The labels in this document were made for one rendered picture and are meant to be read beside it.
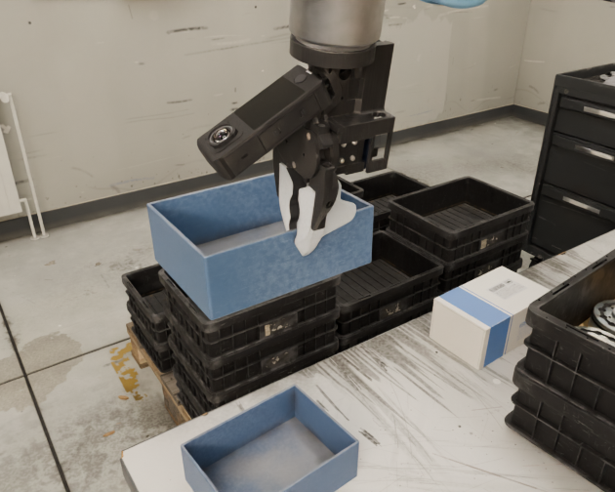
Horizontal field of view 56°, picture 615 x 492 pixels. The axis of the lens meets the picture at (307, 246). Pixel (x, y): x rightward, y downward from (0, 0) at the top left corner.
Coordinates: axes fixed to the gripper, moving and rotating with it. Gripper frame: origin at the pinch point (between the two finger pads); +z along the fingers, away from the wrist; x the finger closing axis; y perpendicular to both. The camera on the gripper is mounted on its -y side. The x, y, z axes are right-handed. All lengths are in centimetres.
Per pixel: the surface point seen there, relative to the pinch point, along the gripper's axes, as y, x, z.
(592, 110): 175, 75, 43
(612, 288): 62, -5, 25
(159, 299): 19, 111, 101
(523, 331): 54, 3, 39
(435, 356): 38, 9, 43
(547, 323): 35.3, -9.6, 18.1
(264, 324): 26, 52, 67
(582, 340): 35.9, -14.5, 17.2
